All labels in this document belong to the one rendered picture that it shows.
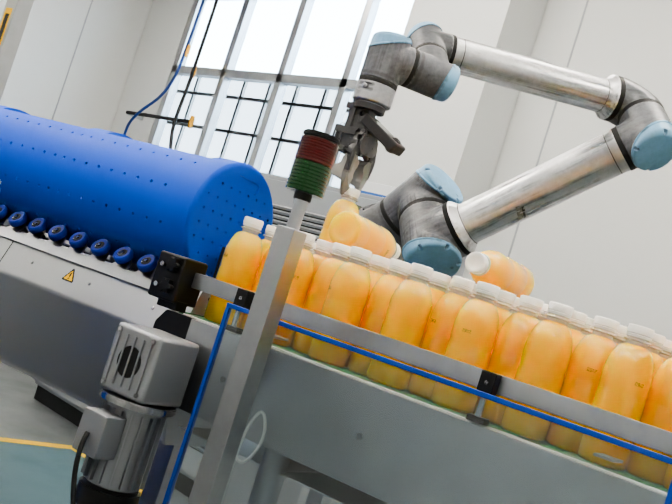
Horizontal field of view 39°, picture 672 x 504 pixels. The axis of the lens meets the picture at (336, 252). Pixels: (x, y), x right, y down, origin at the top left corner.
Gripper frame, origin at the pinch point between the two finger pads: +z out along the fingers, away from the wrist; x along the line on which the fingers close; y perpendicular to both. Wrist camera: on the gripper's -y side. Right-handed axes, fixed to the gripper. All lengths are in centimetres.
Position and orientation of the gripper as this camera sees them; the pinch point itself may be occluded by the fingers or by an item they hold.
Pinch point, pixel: (351, 191)
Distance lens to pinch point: 210.5
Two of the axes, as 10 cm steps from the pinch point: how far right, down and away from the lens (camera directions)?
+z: -3.0, 9.5, -0.4
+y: -8.0, -2.3, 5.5
